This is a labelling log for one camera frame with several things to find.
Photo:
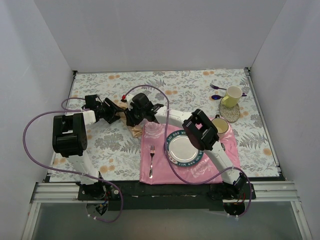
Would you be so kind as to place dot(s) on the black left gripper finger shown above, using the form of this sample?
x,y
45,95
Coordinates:
x,y
110,107
110,118

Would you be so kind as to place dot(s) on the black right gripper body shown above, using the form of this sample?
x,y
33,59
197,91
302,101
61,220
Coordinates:
x,y
133,115

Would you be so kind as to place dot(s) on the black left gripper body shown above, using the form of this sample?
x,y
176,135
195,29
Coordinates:
x,y
108,111

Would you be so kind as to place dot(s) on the peach satin napkin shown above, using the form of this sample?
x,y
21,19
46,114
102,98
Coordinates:
x,y
136,131

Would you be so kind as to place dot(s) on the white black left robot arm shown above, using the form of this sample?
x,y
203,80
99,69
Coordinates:
x,y
69,139

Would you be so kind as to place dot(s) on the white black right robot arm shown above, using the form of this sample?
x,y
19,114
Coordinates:
x,y
201,133

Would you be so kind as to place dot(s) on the floral tablecloth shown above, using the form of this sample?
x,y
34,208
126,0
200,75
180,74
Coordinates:
x,y
116,153

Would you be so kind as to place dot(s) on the silver fork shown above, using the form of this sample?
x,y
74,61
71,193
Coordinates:
x,y
152,153

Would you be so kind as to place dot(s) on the pink rose placemat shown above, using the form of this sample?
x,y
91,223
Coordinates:
x,y
153,134

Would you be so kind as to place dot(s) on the white plate teal rim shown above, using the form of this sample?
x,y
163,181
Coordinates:
x,y
180,150

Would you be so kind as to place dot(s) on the purple plastic spoon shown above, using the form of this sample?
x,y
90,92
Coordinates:
x,y
217,97

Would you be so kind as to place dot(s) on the purple plastic fork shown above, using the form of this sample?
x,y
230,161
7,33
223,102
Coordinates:
x,y
216,87

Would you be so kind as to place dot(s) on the cream enamel mug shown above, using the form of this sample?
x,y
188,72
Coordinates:
x,y
221,125

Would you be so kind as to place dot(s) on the speckled round coaster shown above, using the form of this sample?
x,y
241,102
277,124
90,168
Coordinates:
x,y
231,115

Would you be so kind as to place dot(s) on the yellow green mug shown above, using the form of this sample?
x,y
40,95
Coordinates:
x,y
232,96

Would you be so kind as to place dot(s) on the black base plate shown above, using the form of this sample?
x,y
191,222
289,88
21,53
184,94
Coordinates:
x,y
142,196

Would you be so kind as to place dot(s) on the aluminium frame rail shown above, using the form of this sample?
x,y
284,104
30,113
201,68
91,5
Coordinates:
x,y
67,193

